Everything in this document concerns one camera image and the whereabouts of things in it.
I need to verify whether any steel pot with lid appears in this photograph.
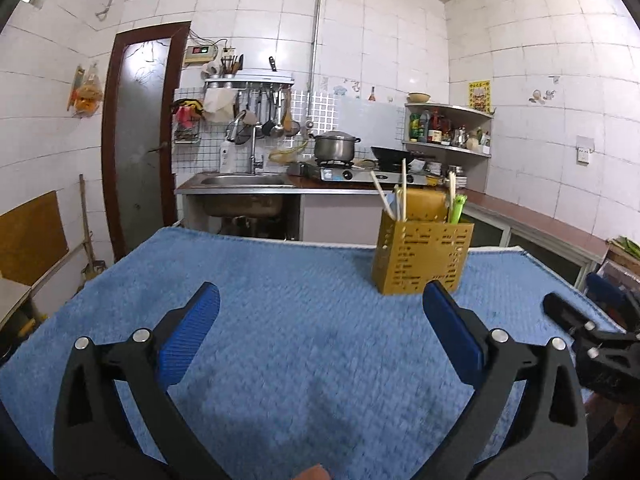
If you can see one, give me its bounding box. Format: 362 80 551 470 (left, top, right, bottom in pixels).
308 130 362 164

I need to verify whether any wire wall basket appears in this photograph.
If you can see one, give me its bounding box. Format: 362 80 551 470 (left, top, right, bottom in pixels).
173 122 203 145

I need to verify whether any brown framed glass door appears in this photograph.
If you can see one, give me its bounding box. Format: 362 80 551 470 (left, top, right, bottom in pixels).
101 21 193 262

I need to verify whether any utensil cup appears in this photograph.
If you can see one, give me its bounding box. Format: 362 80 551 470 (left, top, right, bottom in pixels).
219 53 245 79

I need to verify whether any green frog handle fork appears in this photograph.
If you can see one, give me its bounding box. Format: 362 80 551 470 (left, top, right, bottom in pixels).
447 194 469 226

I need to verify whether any gas stove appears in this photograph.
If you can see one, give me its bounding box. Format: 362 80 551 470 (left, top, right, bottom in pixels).
304 159 432 184

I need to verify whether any row of condiment bottles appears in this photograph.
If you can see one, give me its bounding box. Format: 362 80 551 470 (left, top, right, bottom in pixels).
408 108 491 155

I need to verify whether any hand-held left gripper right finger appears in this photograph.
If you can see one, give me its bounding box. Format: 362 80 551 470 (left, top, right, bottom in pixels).
415 280 590 480

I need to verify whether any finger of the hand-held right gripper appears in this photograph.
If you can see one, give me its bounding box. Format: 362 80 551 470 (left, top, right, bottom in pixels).
585 271 640 334
543 291 597 337

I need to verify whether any stack of dishes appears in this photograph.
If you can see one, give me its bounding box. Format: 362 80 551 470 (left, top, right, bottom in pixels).
425 159 469 186

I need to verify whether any hanging clear plastic bag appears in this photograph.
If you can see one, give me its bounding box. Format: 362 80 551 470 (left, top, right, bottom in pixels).
67 62 105 119

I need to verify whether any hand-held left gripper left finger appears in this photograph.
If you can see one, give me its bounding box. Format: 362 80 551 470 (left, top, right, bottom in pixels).
52 281 231 480

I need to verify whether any yellow perforated utensil holder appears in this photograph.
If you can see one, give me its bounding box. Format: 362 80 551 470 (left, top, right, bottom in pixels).
371 187 475 295

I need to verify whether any steel sink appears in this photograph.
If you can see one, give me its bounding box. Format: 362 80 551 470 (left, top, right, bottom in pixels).
192 172 296 189

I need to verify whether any brown wooden board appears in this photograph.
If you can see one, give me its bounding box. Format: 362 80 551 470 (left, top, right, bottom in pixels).
0 190 70 273

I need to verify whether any wire mesh strainer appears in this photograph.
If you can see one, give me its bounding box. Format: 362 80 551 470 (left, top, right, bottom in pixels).
225 110 253 146

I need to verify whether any blue textured blanket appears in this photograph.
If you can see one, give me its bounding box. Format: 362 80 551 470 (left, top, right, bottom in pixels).
0 226 627 480

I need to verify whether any white wall socket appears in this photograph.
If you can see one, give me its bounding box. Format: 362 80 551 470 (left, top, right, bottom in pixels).
575 134 595 165

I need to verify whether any beige wall control box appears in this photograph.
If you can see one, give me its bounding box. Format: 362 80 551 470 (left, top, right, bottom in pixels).
182 44 220 66

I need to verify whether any wooden broom stick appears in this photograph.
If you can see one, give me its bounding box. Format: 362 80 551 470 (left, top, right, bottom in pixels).
78 174 107 281

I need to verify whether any metal wall rack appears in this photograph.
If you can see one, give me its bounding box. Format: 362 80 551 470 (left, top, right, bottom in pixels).
203 72 296 89

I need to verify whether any vertical metal pipe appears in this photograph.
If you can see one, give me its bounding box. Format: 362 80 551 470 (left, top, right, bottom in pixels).
307 0 326 126

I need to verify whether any white corner shelf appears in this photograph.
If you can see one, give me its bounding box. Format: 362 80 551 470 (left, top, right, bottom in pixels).
402 102 495 194

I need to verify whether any black hanging ladle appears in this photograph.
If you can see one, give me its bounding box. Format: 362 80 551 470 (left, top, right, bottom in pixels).
261 87 277 137

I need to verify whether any yellow wall poster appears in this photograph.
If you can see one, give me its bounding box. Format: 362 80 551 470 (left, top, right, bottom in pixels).
468 79 493 114

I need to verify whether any metal faucet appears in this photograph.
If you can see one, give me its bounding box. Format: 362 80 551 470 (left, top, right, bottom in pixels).
248 124 265 176

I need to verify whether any cardboard box with greens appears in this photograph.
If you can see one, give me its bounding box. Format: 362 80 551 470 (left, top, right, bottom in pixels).
602 236 640 282

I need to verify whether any red and yellow cloth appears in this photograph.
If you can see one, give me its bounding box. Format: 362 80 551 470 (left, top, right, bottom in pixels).
171 98 206 128

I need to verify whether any yellow hose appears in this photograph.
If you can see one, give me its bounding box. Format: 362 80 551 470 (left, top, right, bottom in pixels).
268 140 310 164

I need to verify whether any white hanging cloth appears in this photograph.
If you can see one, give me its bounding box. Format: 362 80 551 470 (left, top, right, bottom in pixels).
203 88 236 125

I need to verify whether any black wok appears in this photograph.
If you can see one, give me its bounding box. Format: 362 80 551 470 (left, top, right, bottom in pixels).
369 145 417 166

